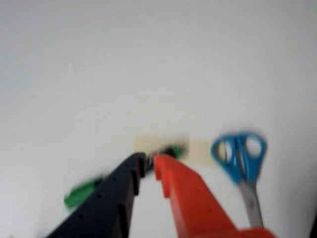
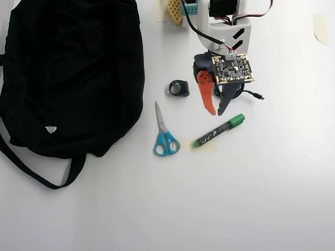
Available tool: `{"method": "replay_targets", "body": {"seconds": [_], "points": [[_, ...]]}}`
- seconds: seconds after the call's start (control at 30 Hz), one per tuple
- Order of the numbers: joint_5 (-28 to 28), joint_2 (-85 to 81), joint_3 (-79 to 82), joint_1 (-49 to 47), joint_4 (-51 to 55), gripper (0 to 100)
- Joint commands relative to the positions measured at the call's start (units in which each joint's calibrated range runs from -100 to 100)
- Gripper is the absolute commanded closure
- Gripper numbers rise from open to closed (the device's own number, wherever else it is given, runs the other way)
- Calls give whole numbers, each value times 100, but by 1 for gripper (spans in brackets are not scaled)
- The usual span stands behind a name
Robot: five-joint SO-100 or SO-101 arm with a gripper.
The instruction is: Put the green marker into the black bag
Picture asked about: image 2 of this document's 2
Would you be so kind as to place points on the black fabric bag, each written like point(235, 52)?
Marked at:
point(65, 78)

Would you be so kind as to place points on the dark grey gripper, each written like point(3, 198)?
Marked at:
point(204, 83)

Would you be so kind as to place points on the beige masking tape patch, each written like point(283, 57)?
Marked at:
point(187, 145)

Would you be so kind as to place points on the torn beige tape strip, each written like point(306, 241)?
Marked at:
point(320, 28)

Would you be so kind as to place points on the green marker with black barrel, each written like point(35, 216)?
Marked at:
point(220, 130)

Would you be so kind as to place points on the yellow perforated block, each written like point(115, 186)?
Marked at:
point(174, 13)

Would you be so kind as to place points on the white teal grey robot arm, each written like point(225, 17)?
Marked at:
point(230, 30)

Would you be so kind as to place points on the narrow beige tape strip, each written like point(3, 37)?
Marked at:
point(159, 13)

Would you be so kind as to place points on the bare camera circuit board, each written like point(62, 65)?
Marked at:
point(233, 69)

